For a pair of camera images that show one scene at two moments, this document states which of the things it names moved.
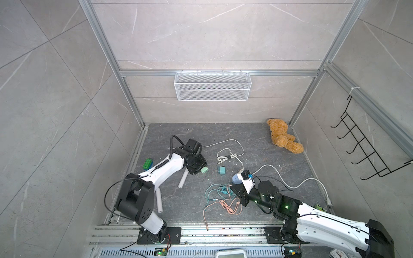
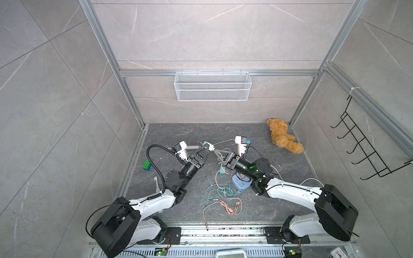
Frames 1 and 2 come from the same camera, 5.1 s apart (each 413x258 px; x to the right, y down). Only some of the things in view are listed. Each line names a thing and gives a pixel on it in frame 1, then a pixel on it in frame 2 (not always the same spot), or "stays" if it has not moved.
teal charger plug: x=221 y=170 stays
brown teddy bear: x=280 y=138 stays
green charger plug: x=204 y=169 to x=211 y=147
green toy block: x=148 y=164 stays
